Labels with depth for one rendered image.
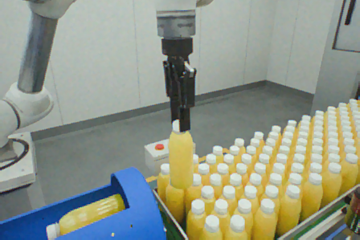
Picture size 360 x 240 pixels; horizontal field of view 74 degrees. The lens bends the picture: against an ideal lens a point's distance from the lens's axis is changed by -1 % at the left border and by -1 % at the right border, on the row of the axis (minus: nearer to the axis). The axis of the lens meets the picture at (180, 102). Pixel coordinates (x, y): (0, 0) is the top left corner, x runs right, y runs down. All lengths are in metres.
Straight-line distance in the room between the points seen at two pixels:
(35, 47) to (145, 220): 0.79
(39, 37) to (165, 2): 0.66
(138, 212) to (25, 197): 0.76
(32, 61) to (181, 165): 0.76
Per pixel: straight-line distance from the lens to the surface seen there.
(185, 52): 0.55
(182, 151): 0.65
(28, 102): 1.25
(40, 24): 1.06
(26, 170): 1.18
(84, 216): 0.75
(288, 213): 0.94
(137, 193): 0.65
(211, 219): 0.76
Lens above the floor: 1.66
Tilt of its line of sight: 22 degrees down
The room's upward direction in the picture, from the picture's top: straight up
